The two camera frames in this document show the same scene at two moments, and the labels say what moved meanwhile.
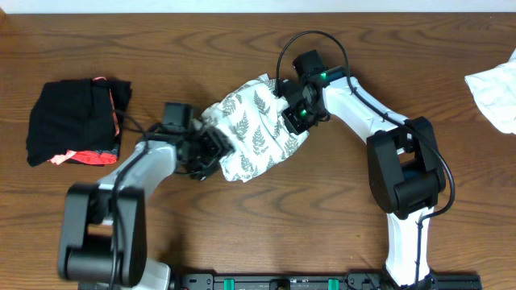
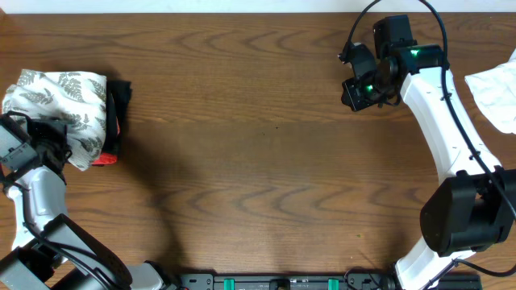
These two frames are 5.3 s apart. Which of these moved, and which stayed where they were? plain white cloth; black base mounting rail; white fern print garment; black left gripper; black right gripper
Moved: white fern print garment; black left gripper; black right gripper
Stayed: plain white cloth; black base mounting rail
